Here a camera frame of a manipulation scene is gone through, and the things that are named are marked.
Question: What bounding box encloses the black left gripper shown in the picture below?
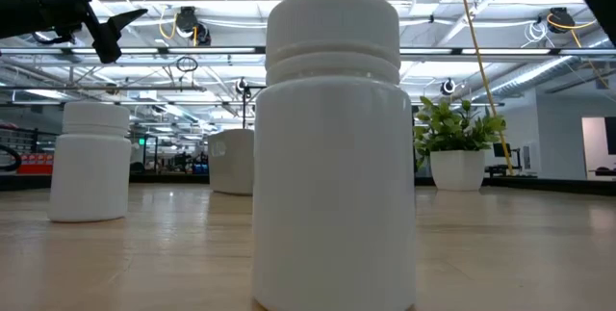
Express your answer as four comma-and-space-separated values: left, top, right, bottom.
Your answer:
23, 0, 149, 65

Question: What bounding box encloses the thick black cable loop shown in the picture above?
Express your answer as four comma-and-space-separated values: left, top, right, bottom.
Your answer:
0, 143, 23, 173

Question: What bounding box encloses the white plastic basket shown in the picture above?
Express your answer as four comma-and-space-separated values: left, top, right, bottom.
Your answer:
207, 128, 255, 195

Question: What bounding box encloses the black monitor on desk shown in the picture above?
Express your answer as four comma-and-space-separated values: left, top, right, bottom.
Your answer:
485, 143, 524, 177

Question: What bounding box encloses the white pill bottle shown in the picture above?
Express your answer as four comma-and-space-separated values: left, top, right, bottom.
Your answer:
251, 0, 418, 311
46, 101, 133, 223

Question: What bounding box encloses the black wall screen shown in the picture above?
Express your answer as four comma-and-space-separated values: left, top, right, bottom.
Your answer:
604, 117, 616, 156

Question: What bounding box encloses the small green potted plant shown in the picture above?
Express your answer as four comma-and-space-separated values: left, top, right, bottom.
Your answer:
412, 95, 507, 193

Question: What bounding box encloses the black aluminium table frame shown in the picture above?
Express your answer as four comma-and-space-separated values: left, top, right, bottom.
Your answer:
0, 171, 616, 197

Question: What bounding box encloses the long yellow cable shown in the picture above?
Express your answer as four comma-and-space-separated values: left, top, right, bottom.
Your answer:
454, 0, 515, 176

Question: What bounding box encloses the red cardboard box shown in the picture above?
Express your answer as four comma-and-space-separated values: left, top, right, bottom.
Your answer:
16, 152, 54, 175

